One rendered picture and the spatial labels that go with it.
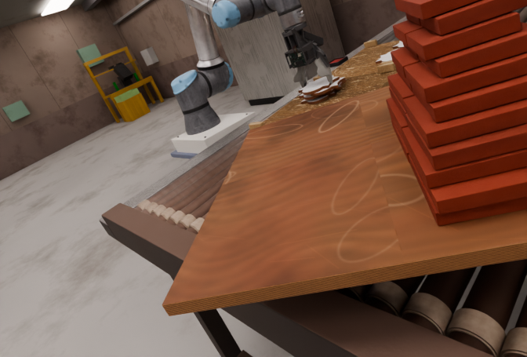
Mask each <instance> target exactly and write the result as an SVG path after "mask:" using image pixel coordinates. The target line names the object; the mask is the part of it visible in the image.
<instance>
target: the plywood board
mask: <svg viewBox="0 0 527 357"><path fill-rule="evenodd" d="M389 87H390V86H386V87H383V88H380V89H376V90H373V91H371V92H368V93H363V94H361V95H358V96H356V97H352V98H348V99H346V100H342V101H339V102H336V103H334V104H329V105H326V106H324V107H320V108H317V109H314V110H311V111H307V112H304V113H302V114H299V115H294V116H292V117H289V118H285V119H282V120H279V121H277V122H272V123H270V124H267V125H265V126H260V127H257V128H255V129H251V130H250V131H249V132H248V134H247V136H246V138H245V140H244V142H243V144H242V146H241V148H240V150H239V152H238V154H237V156H236V158H235V160H234V162H233V164H232V166H231V168H230V170H229V172H228V174H227V176H226V178H225V180H224V182H223V184H222V186H221V188H220V190H219V192H218V194H217V196H216V198H215V200H214V202H213V204H212V206H211V208H210V210H209V212H208V214H207V216H206V218H205V220H204V222H203V224H202V226H201V228H200V230H199V232H198V234H197V236H196V238H195V240H194V242H193V244H192V246H191V248H190V249H189V251H188V253H187V256H186V257H185V259H184V262H183V263H182V265H181V267H180V270H179V271H178V273H177V275H176V278H175V279H174V281H173V284H172V285H171V287H170V289H169V292H168V293H167V295H166V297H165V299H164V301H163V303H162V307H163V308H164V309H165V311H166V312H167V314H168V315H169V316H173V315H182V314H187V313H192V312H197V311H207V310H212V309H217V308H225V307H231V306H236V305H241V304H250V303H256V302H261V301H269V300H274V299H280V298H285V297H294V296H299V295H304V294H309V293H318V292H324V291H329V290H338V289H343V288H348V287H353V286H362V285H367V284H373V283H378V282H386V281H392V280H397V279H406V278H411V277H417V276H421V275H430V274H435V273H441V272H446V271H455V270H460V269H465V268H474V267H479V266H484V265H490V264H498V263H503V262H509V261H514V260H523V259H527V209H523V210H519V211H514V212H510V213H503V214H498V215H494V216H490V217H483V218H478V219H473V220H466V221H462V222H458V223H454V224H446V225H442V226H438V225H437V223H436V221H435V218H434V216H433V214H432V212H431V209H430V207H429V205H428V203H427V200H426V199H425V196H424V194H423V192H422V190H421V187H420V185H419V183H418V180H417V179H416V176H415V174H414V172H413V169H412V167H411V165H410V163H409V162H408V159H407V158H406V156H405V153H404V151H403V149H402V146H401V144H400V142H399V140H398V137H397V135H396V133H395V131H394V128H393V126H392V122H391V115H390V112H389V109H388V106H387V102H386V99H388V98H391V93H390V90H389Z"/></svg>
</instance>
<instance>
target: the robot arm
mask: <svg viewBox="0 0 527 357"><path fill-rule="evenodd" d="M181 1H183V2H184V6H185V9H186V12H187V18H188V20H189V24H190V27H191V32H192V35H193V39H194V43H195V47H196V50H197V54H198V58H199V62H198V64H197V68H198V71H196V70H191V71H188V72H186V73H184V74H182V75H180V76H179V77H177V78H175V79H174V80H173V81H172V83H171V86H172V88H173V93H174V94H175V96H176V99H177V101H178V104H179V105H180V109H181V111H182V112H183V114H184V122H185V130H186V132H187V135H195V134H198V133H202V132H205V131H206V130H209V129H212V128H213V127H215V126H217V125H218V124H220V117H219V116H218V115H217V114H216V112H215V111H214V110H213V109H212V108H211V107H210V105H209V102H208V98H210V97H212V96H214V95H216V94H218V93H221V92H223V91H225V90H226V89H228V88H230V87H231V85H232V82H233V71H232V70H231V67H230V65H229V64H228V63H226V62H224V59H223V58H222V57H220V56H219V53H218V48H217V45H216V39H215V36H214V32H213V26H212V23H211V19H210V16H212V17H213V20H214V22H215V23H216V24H217V26H218V27H220V28H223V29H225V28H229V27H235V26H237V25H238V24H242V23H245V22H247V21H250V20H254V19H256V18H261V17H263V16H265V15H267V14H270V13H273V12H275V11H277V13H278V17H279V20H280V22H281V25H282V28H283V29H285V30H284V31H285V32H283V33H282V36H283V38H284V40H285V44H286V47H287V50H288V51H287V52H286V53H285V58H286V60H287V63H288V65H289V61H288V58H287V57H289V59H290V62H291V64H290V65H289V69H291V68H296V67H297V72H296V74H295V76H294V78H293V81H294V82H300V84H301V86H302V88H303V87H305V86H306V85H307V81H306V77H307V76H306V70H307V65H308V64H311V63H313V62H314V63H315V65H316V66H317V68H318V70H317V73H318V76H320V77H325V76H326V78H327V80H328V81H329V82H330V84H331V85H332V83H333V76H332V72H331V69H330V65H329V61H328V58H327V56H326V55H325V53H324V52H323V51H322V50H321V49H320V47H319V46H323V45H324V39H323V38H321V37H319V36H317V35H313V34H312V33H309V32H307V31H303V28H304V27H306V26H307V22H306V21H305V20H306V18H305V15H304V13H303V8H302V5H301V3H300V0H181ZM304 21H305V22H304ZM315 57H316V58H317V59H316V58H315Z"/></svg>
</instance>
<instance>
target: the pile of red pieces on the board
mask: <svg viewBox="0 0 527 357"><path fill-rule="evenodd" d="M394 2H395V6H396V10H399V11H402V12H404V13H405V14H406V18H407V21H404V22H401V23H399V24H395V25H394V26H393V29H394V35H395V37H396V38H398V39H399V40H400V41H401V42H403V46H404V47H403V48H400V49H396V50H394V51H391V58H392V61H393V63H394V64H395V67H396V71H397V74H394V75H390V76H388V77H387V79H388V82H389V86H390V87H389V90H390V93H391V98H388V99H386V102H387V106H388V109H389V112H390V115H391V122H392V126H393V128H394V131H395V133H396V135H397V137H398V140H399V142H400V144H401V146H402V149H403V151H404V153H405V156H406V158H407V159H408V162H409V163H410V165H411V167H412V169H413V172H414V174H415V176H416V179H417V180H418V183H419V185H420V187H421V190H422V192H423V194H424V196H425V199H426V200H427V203H428V205H429V207H430V209H431V212H432V214H433V216H434V218H435V221H436V223H437V225H438V226H442V225H446V224H454V223H458V222H462V221H466V220H473V219H478V218H483V217H490V216H494V215H498V214H503V213H510V212H514V211H519V210H523V209H527V23H522V22H520V14H519V13H515V12H512V11H515V10H517V9H520V8H523V7H526V6H527V0H394Z"/></svg>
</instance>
